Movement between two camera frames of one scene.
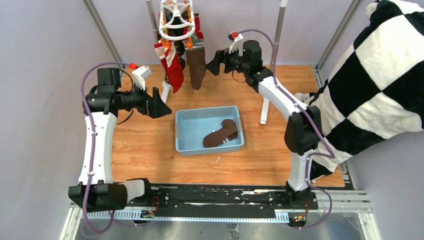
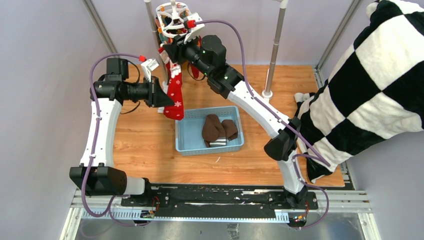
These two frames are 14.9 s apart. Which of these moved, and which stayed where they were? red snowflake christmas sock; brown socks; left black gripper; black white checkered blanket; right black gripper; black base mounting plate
Moved: right black gripper; red snowflake christmas sock; left black gripper
Stayed: black base mounting plate; black white checkered blanket; brown socks
